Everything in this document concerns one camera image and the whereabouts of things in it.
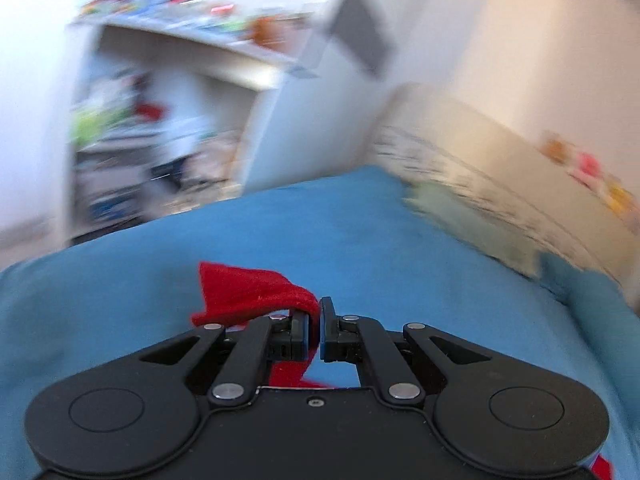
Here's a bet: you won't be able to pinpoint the blue pillow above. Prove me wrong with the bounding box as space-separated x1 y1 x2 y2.
539 252 640 320

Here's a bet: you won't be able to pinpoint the red blurred item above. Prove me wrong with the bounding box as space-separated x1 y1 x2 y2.
134 102 167 122

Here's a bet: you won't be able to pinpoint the blue blanket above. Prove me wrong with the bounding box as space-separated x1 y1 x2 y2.
0 164 640 480

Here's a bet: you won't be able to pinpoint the green blurred item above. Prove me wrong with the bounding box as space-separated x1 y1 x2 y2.
69 109 132 147

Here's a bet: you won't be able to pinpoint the white shelf unit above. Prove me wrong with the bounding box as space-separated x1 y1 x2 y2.
62 10 322 247

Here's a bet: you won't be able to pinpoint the colourful plush toys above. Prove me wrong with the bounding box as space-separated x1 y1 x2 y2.
542 132 632 222

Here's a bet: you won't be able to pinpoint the pale green cloth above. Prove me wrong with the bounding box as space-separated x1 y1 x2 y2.
404 181 542 279

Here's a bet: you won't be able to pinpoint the red small garment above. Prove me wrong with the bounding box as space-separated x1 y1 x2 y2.
190 261 614 480

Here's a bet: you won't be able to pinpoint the orange plush toy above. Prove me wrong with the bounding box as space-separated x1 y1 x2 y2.
249 16 283 48

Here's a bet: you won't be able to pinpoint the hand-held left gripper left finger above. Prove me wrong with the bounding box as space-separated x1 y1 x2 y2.
139 309 309 408

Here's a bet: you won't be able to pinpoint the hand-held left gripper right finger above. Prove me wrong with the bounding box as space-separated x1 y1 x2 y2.
319 296 494 405

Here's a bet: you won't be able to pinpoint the row of colourful toys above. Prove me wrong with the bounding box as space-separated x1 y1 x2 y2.
76 0 312 52

